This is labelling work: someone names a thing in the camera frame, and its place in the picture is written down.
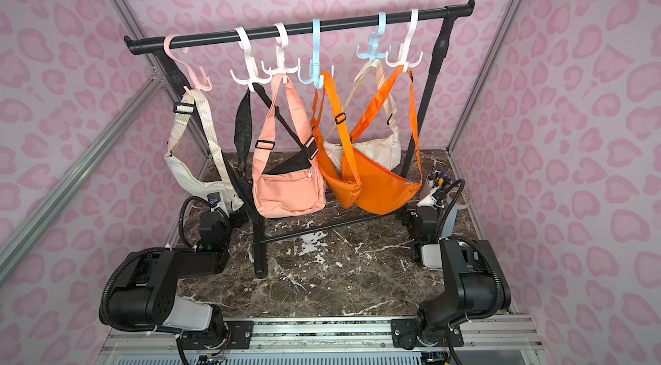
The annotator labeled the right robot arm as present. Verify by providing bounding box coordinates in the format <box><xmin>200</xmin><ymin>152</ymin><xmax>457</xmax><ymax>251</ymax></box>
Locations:
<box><xmin>391</xmin><ymin>172</ymin><xmax>511</xmax><ymax>351</ymax></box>

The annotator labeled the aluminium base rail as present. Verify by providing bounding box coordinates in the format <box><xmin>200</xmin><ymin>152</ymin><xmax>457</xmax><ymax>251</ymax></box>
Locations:
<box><xmin>97</xmin><ymin>314</ymin><xmax>549</xmax><ymax>364</ymax></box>

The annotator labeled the light blue hook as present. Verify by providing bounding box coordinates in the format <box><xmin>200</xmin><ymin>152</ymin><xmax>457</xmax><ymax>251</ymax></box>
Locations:
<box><xmin>356</xmin><ymin>12</ymin><xmax>387</xmax><ymax>62</ymax></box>
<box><xmin>297</xmin><ymin>19</ymin><xmax>324</xmax><ymax>90</ymax></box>

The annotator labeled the grey blue flat box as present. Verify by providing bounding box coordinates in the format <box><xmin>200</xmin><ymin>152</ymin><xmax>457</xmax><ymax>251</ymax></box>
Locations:
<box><xmin>441</xmin><ymin>205</ymin><xmax>458</xmax><ymax>238</ymax></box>

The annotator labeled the cream bag striped strap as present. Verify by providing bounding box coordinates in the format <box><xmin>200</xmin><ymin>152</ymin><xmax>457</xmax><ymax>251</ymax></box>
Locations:
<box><xmin>164</xmin><ymin>87</ymin><xmax>244</xmax><ymax>212</ymax></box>

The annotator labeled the light blue hook left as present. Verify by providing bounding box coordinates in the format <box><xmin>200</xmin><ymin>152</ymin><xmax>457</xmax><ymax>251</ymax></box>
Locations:
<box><xmin>297</xmin><ymin>19</ymin><xmax>324</xmax><ymax>90</ymax></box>

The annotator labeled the white plastic hook right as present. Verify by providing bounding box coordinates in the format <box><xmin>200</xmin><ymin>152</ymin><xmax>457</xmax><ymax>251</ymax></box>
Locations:
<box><xmin>384</xmin><ymin>9</ymin><xmax>423</xmax><ymax>72</ymax></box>

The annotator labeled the light blue hook right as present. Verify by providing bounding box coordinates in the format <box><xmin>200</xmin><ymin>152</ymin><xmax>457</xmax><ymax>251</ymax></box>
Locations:
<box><xmin>356</xmin><ymin>12</ymin><xmax>387</xmax><ymax>62</ymax></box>

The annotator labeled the pink plastic hook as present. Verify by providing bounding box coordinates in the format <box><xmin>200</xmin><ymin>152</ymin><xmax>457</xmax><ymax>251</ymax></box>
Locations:
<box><xmin>164</xmin><ymin>34</ymin><xmax>213</xmax><ymax>93</ymax></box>

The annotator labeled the pink pen cup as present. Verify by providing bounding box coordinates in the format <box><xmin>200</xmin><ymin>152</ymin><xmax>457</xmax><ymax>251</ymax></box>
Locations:
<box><xmin>420</xmin><ymin>170</ymin><xmax>466</xmax><ymax>208</ymax></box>

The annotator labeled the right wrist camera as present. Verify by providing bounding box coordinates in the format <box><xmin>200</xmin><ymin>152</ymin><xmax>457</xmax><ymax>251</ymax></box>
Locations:
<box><xmin>418</xmin><ymin>189</ymin><xmax>445</xmax><ymax>209</ymax></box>

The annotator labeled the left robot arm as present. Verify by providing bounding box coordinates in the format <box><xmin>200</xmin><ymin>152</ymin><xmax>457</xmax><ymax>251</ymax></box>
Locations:
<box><xmin>99</xmin><ymin>194</ymin><xmax>249</xmax><ymax>351</ymax></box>

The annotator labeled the black sling bag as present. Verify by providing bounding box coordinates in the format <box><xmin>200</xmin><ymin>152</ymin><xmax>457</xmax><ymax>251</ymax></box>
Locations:
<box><xmin>234</xmin><ymin>90</ymin><xmax>318</xmax><ymax>179</ymax></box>

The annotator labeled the large orange crescent bag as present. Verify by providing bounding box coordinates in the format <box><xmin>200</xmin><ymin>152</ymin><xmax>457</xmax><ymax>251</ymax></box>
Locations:
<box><xmin>350</xmin><ymin>66</ymin><xmax>422</xmax><ymax>215</ymax></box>

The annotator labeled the white plastic hook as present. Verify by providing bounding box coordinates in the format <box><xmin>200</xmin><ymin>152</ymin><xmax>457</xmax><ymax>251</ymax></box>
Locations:
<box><xmin>261</xmin><ymin>22</ymin><xmax>300</xmax><ymax>77</ymax></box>
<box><xmin>230</xmin><ymin>27</ymin><xmax>273</xmax><ymax>92</ymax></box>
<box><xmin>384</xmin><ymin>9</ymin><xmax>423</xmax><ymax>72</ymax></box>

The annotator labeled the cream white crescent bag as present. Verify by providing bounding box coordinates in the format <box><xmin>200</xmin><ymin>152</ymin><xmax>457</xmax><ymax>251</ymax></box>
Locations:
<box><xmin>344</xmin><ymin>60</ymin><xmax>401</xmax><ymax>170</ymax></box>

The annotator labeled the pink shoulder bag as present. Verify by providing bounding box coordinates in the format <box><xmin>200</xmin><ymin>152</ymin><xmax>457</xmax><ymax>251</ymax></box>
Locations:
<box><xmin>252</xmin><ymin>74</ymin><xmax>326</xmax><ymax>219</ymax></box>

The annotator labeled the black garment rack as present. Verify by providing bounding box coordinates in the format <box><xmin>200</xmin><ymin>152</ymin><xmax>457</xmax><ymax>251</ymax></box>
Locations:
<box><xmin>124</xmin><ymin>0</ymin><xmax>476</xmax><ymax>279</ymax></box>

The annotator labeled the small orange sling bag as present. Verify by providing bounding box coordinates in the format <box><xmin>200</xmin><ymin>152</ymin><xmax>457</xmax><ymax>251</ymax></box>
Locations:
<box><xmin>311</xmin><ymin>72</ymin><xmax>361</xmax><ymax>209</ymax></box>

